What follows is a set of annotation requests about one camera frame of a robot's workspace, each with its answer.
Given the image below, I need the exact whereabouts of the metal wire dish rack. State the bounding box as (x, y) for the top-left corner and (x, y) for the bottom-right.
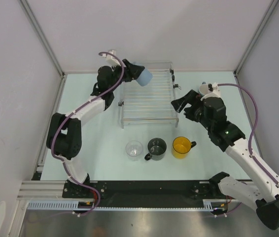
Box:
(120, 61), (179, 128)

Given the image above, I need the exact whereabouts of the blue ribbed flower mug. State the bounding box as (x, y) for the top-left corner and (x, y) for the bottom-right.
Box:
(198, 82), (209, 96)

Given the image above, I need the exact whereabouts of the aluminium frame post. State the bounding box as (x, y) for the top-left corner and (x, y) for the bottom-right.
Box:
(18, 0), (65, 78)
(233, 0), (279, 77)

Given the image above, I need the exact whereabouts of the aluminium frame post left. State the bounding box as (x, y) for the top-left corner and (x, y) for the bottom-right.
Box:
(18, 0), (65, 78)

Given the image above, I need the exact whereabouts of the aluminium frame post right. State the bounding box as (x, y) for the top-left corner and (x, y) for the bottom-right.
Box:
(233, 0), (279, 77)

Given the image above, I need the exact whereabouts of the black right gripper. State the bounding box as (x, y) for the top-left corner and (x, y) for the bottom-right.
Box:
(171, 89), (213, 131)

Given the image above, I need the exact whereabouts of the grey slotted cable duct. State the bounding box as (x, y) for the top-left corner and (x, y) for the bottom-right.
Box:
(27, 199), (231, 212)

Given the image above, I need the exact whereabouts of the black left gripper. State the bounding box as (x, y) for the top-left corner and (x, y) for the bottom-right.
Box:
(109, 60), (144, 93)

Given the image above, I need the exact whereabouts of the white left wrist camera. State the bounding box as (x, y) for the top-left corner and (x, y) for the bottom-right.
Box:
(105, 49), (121, 67)

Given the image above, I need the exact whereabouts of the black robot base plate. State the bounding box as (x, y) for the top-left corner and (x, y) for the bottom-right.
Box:
(63, 180), (239, 209)

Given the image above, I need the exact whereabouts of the light blue plain cup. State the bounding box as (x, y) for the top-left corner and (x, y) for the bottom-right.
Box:
(136, 67), (153, 86)

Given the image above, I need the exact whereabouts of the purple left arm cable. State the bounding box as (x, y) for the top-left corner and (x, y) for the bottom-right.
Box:
(50, 51), (125, 218)

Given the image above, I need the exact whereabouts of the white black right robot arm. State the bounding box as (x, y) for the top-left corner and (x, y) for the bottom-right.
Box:
(171, 90), (279, 230)

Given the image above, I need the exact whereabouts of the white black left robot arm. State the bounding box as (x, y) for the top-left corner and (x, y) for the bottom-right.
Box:
(46, 59), (152, 198)

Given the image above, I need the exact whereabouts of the grey ceramic mug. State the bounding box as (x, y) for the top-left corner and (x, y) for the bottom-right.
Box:
(144, 138), (167, 161)

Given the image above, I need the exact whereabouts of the clear octagonal glass cup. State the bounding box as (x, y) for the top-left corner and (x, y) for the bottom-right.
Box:
(125, 140), (143, 161)

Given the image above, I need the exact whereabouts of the yellow ceramic mug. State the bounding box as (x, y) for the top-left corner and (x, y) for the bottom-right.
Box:
(172, 136), (197, 159)

